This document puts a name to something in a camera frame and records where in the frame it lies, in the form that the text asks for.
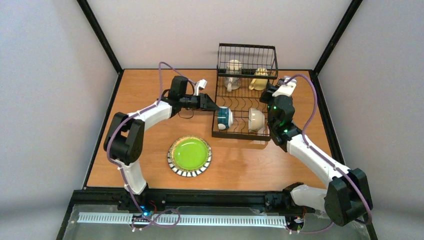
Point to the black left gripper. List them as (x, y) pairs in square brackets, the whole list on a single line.
[(202, 101)]

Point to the white bowl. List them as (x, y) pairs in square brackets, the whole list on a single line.
[(225, 118), (256, 120)]

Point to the tall patterned ceramic cup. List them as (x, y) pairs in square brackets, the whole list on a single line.
[(233, 69)]

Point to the black wire dish rack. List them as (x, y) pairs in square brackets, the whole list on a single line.
[(242, 99)]

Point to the yellow ceramic mug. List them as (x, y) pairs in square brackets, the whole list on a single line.
[(259, 84)]

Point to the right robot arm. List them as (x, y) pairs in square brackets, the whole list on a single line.
[(346, 195)]

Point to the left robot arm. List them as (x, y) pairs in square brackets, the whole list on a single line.
[(123, 143)]

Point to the green plate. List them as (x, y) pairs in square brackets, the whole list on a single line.
[(190, 153)]

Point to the striped plate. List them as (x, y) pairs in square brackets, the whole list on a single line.
[(185, 173)]

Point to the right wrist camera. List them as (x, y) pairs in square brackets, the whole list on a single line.
[(285, 87)]

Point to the white cable duct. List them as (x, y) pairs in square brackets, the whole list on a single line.
[(184, 220)]

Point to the black enclosure frame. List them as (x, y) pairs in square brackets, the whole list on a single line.
[(276, 201)]

